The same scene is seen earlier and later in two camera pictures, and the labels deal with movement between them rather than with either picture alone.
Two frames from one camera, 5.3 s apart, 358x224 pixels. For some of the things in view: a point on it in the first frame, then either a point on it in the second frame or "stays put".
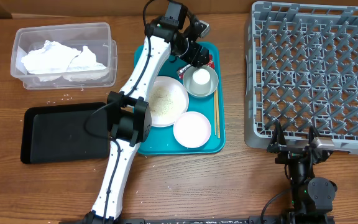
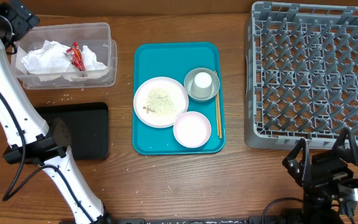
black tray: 65,132 stays put
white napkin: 50,61 stays put
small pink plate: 192,129 stays put
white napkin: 84,67 stays put
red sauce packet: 211,63 to 76,57
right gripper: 289,153 to 327,167
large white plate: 168,98 stays put
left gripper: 196,55 to 22,25
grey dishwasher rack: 312,65 stays put
